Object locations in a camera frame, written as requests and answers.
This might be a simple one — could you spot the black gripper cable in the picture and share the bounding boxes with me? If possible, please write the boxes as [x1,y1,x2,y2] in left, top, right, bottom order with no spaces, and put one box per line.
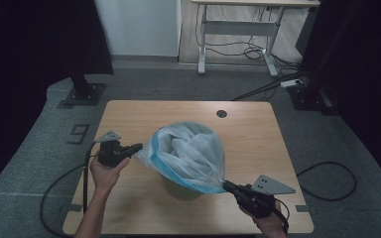
[272,161,358,235]
[40,141,100,238]

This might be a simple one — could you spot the translucent white-blue trash bag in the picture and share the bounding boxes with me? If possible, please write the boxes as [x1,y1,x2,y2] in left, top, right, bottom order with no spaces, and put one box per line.
[133,120,228,194]

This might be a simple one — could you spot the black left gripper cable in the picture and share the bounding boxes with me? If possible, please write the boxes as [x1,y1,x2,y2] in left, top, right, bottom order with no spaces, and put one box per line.
[40,141,100,238]

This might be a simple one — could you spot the person's right hand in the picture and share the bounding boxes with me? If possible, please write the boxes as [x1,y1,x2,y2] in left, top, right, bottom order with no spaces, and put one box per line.
[239,202,289,238]

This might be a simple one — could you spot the green plastic trash bucket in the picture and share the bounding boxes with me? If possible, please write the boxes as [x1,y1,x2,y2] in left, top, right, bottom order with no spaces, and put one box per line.
[160,122,212,201]

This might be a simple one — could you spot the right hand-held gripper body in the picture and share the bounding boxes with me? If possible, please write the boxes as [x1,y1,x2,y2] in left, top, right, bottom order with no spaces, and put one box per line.
[234,174,297,220]

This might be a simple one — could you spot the tangled thin black cables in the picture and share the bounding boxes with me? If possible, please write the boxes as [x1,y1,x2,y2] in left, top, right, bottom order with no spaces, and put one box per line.
[194,4,301,66]

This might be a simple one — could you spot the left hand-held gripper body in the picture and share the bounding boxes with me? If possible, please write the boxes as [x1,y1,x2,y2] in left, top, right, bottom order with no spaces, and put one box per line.
[94,130,130,168]

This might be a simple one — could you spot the black metal stand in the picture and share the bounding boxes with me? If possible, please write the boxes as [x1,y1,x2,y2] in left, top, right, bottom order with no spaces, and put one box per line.
[63,71,108,107]
[287,0,361,116]

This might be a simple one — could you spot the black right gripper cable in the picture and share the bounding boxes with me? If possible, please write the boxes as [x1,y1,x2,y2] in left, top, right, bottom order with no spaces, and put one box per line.
[272,161,358,235]

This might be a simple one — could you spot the dark tape strip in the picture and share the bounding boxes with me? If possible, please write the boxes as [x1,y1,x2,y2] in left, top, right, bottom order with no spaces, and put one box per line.
[60,203,83,213]

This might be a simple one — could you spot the white power strip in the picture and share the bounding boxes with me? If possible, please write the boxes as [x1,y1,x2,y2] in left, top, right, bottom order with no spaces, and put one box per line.
[280,78,304,89]

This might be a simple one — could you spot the white desk with metal legs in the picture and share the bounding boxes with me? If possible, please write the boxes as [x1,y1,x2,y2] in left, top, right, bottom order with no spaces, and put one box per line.
[190,0,321,78]

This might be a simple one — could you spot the dark curtain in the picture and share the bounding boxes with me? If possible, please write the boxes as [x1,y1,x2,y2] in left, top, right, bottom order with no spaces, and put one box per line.
[295,0,381,186]
[0,0,115,199]

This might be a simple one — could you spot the thick black cable bundle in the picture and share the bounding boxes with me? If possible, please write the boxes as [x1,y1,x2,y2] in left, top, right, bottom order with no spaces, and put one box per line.
[231,69,309,102]

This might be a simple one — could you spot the person's left hand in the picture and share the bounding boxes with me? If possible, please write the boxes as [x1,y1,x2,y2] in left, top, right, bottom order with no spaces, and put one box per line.
[89,157,132,194]

